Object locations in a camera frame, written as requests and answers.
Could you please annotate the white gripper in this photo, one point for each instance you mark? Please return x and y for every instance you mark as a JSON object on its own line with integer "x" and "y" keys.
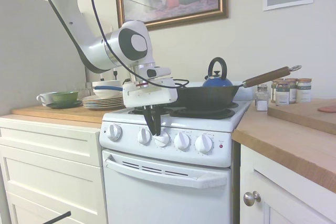
{"x": 149, "y": 95}

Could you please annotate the white stove knob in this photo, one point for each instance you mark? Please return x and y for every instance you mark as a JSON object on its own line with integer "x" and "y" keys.
{"x": 164, "y": 142}
{"x": 203, "y": 143}
{"x": 144, "y": 137}
{"x": 182, "y": 140}

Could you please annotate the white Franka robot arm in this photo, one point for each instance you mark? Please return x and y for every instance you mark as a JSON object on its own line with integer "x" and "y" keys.
{"x": 71, "y": 3}

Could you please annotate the small black stove burner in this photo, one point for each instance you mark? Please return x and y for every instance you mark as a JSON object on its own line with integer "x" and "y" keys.
{"x": 136, "y": 111}

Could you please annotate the large black stove burner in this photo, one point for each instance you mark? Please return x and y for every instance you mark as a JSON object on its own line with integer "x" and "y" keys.
{"x": 202, "y": 113}

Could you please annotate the white electric stove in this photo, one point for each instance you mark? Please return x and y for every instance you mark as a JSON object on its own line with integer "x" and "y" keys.
{"x": 168, "y": 200}

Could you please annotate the white oven knob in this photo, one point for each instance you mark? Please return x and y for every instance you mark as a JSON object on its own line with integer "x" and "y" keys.
{"x": 113, "y": 132}

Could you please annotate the stack of white plates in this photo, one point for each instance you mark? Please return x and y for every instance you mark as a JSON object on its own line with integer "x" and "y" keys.
{"x": 105, "y": 102}

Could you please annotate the white bowl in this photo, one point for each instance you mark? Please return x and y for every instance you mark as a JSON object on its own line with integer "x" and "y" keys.
{"x": 107, "y": 94}

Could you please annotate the clear drinking glasses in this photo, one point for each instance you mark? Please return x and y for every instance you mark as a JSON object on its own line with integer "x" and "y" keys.
{"x": 78, "y": 89}

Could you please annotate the green bowl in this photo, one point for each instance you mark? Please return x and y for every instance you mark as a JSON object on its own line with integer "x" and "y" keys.
{"x": 65, "y": 96}

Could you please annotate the large wooden board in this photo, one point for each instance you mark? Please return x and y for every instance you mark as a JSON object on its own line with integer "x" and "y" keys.
{"x": 52, "y": 113}

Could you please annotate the glass salt shaker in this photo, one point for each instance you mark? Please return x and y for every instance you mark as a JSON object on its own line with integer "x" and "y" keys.
{"x": 261, "y": 100}

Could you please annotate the white cup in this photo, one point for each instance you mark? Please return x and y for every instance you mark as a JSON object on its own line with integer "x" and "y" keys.
{"x": 44, "y": 97}

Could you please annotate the cream drawer cabinet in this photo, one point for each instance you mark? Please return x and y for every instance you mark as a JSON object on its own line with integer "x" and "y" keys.
{"x": 47, "y": 169}

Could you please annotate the spice jar brown contents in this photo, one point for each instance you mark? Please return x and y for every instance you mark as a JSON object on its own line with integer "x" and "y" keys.
{"x": 273, "y": 93}

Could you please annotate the silver cabinet knob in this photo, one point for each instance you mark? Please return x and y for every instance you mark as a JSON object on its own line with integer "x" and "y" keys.
{"x": 251, "y": 198}

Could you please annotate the spice jar dark contents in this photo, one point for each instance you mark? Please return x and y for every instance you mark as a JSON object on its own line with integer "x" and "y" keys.
{"x": 282, "y": 94}

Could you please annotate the white cabinet wooden counter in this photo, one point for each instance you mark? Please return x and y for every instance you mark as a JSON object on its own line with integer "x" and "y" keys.
{"x": 283, "y": 142}

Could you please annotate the black rod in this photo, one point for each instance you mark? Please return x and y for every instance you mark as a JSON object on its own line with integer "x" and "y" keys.
{"x": 59, "y": 217}

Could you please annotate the spice jar green label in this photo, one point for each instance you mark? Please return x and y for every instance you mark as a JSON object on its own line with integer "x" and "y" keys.
{"x": 293, "y": 90}

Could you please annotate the wooden cutting board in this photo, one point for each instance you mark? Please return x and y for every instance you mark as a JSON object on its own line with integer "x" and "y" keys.
{"x": 302, "y": 116}

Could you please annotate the spice jar white contents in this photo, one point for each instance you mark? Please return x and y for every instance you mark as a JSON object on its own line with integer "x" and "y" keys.
{"x": 304, "y": 91}

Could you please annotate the pink round coaster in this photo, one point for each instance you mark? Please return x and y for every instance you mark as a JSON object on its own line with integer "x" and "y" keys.
{"x": 327, "y": 109}

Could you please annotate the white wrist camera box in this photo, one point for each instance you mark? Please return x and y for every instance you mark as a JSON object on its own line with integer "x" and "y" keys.
{"x": 157, "y": 72}

